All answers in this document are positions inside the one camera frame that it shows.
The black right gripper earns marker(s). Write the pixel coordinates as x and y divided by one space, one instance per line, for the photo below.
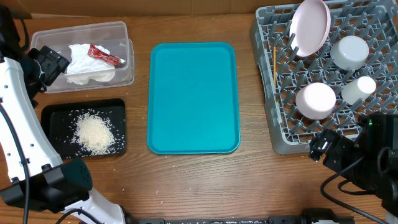
344 151

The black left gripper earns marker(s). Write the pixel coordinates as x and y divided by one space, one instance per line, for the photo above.
53 63

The white napkin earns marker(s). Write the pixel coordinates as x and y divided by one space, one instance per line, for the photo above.
84 68

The red snack wrapper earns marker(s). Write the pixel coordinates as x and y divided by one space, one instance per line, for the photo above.
96 53

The pink bowl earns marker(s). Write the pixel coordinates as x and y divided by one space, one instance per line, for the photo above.
316 101

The white paper cup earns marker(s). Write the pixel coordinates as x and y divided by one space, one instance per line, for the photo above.
359 89

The pile of rice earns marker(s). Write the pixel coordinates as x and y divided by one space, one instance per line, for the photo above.
92 132

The grey small bowl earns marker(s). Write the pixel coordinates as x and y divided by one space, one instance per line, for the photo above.
350 53

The wooden chopstick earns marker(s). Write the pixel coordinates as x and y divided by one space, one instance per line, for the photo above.
274 66

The white round plate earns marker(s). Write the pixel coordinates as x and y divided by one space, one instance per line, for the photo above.
311 24

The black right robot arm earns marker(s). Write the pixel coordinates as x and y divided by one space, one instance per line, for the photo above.
368 163

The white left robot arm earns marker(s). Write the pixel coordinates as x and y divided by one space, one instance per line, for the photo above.
40 180

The grey dishwasher rack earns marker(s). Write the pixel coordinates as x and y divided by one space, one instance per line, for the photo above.
373 21

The black rectangular tray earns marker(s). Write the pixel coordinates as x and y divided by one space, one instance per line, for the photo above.
56 121

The clear plastic bin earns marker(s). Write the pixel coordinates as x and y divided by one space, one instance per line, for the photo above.
109 37

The teal plastic tray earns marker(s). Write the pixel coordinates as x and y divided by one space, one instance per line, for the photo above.
193 100

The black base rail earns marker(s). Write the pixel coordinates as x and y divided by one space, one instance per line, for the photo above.
307 216

